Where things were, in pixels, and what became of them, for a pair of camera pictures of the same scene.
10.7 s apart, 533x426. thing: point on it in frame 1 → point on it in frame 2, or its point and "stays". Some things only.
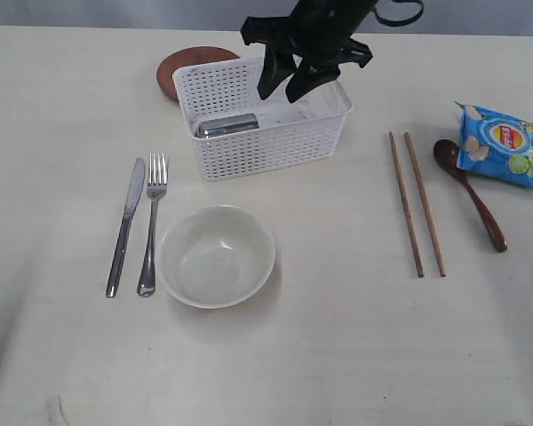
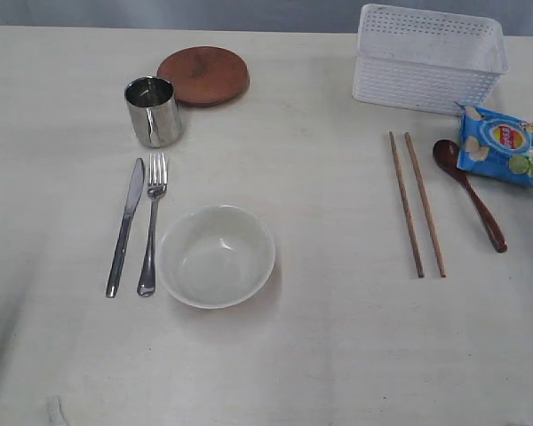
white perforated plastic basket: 235,133 → 428,59
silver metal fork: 155,192 stays
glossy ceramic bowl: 217,257 stays
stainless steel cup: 226,125 → 154,111
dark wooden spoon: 447,153 stays
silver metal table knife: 121,245 stays
